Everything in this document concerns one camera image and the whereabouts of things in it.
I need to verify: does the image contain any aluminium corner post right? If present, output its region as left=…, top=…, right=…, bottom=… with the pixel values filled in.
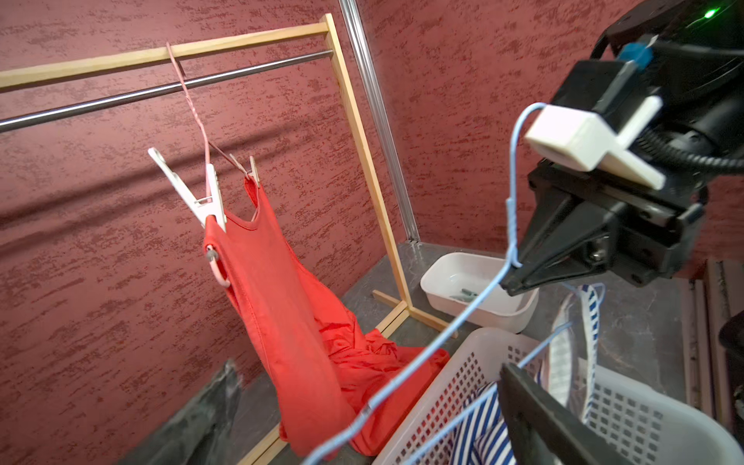
left=339, top=0, right=420, bottom=242

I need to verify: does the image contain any white clothespin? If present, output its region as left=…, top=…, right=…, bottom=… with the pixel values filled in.
left=147, top=146, right=228, bottom=233

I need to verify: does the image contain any wooden clothes rack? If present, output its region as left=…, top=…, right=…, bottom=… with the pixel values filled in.
left=0, top=12, right=460, bottom=465

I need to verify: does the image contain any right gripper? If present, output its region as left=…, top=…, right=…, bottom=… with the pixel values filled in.
left=501, top=161, right=706, bottom=296

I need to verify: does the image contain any white plastic tub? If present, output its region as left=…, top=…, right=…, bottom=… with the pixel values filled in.
left=420, top=252, right=539, bottom=333

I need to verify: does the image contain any wooden clothespin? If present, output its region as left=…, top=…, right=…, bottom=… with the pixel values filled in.
left=249, top=156, right=261, bottom=186

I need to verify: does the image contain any blue white striped tank top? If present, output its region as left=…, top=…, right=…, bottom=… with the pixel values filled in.
left=449, top=284, right=619, bottom=464

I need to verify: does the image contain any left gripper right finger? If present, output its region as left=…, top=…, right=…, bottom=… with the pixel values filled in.
left=498, top=363, right=629, bottom=465

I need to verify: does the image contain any white perforated laundry basket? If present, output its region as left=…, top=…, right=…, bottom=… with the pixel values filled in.
left=371, top=326, right=744, bottom=465

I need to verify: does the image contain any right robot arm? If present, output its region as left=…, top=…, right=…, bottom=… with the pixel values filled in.
left=501, top=1, right=743, bottom=296

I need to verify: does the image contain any red tank top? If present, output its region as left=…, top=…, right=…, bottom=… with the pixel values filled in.
left=205, top=178, right=422, bottom=456

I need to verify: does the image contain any light blue wire hanger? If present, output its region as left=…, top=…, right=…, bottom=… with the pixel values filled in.
left=300, top=102, right=574, bottom=465

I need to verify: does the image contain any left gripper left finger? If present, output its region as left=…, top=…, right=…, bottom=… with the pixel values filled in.
left=119, top=360, right=241, bottom=464

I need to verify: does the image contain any pink wire hanger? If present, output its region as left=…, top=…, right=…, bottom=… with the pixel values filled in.
left=165, top=41, right=260, bottom=289

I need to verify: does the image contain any mint green clothespin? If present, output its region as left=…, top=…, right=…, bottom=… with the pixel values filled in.
left=451, top=289, right=479, bottom=303

